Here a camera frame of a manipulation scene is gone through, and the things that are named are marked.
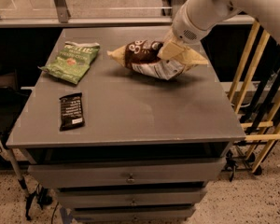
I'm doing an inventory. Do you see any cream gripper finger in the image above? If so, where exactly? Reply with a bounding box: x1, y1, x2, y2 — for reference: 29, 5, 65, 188
181, 49, 208, 66
158, 43, 185, 60

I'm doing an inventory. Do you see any brown chip bag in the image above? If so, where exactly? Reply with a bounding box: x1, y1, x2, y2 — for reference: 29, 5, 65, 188
107, 40, 198, 80

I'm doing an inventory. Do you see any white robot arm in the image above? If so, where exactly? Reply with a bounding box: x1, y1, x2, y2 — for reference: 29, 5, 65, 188
159, 0, 280, 60

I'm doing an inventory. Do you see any green jalapeno chip bag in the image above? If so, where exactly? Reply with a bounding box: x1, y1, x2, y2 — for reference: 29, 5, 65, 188
41, 41, 100, 85

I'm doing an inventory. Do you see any yellow wooden rack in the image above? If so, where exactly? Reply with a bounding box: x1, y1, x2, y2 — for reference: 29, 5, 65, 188
228, 21, 280, 175

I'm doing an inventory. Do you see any grey drawer cabinet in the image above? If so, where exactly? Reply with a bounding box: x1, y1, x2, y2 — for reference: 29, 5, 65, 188
7, 26, 245, 212

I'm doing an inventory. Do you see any grey metal railing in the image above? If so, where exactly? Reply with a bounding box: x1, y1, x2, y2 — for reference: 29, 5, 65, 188
0, 0, 186, 27

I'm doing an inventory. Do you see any top grey drawer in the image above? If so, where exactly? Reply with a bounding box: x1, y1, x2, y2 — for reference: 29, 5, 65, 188
28, 158, 225, 189

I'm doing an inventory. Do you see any grey drawer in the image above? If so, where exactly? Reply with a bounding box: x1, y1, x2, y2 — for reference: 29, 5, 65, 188
28, 158, 225, 189
57, 188, 206, 208
72, 206, 195, 222

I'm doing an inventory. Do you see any black snack bar wrapper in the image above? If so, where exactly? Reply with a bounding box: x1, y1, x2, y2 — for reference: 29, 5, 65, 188
60, 92, 85, 132

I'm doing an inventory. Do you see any middle grey drawer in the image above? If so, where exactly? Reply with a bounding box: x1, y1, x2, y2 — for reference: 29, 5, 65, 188
57, 188, 206, 208

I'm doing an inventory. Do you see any bottom grey drawer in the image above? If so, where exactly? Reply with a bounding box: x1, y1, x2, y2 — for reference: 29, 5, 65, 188
72, 206, 195, 222

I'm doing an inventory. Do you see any black chair at left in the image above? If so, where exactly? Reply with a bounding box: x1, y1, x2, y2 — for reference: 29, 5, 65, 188
0, 72, 52, 221

